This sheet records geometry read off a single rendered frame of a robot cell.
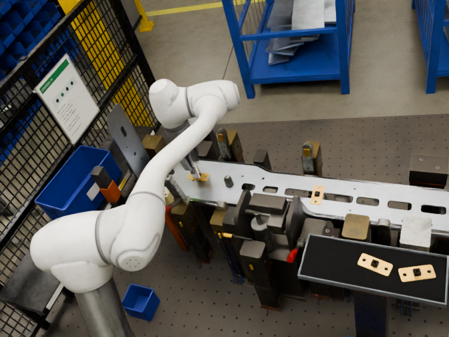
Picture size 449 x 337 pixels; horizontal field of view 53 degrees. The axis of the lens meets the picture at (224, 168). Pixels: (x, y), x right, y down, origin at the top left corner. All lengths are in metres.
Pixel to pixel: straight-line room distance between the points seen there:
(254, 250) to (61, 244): 0.61
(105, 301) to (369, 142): 1.46
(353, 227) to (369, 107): 2.07
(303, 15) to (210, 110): 2.25
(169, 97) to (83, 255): 0.60
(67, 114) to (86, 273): 0.96
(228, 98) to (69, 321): 1.15
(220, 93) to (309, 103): 2.14
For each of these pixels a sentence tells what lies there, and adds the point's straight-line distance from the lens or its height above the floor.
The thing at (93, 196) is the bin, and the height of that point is 1.09.
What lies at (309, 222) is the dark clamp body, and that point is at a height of 1.08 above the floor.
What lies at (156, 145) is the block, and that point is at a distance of 1.92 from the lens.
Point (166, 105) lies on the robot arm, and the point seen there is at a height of 1.43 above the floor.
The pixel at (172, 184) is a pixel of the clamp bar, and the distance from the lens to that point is 1.56.
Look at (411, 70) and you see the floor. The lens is 3.76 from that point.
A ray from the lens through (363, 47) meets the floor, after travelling 4.04.
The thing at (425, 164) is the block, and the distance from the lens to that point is 1.69.
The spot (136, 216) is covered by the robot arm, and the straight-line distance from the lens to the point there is 1.07.
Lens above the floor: 2.28
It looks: 46 degrees down
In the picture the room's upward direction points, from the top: 20 degrees counter-clockwise
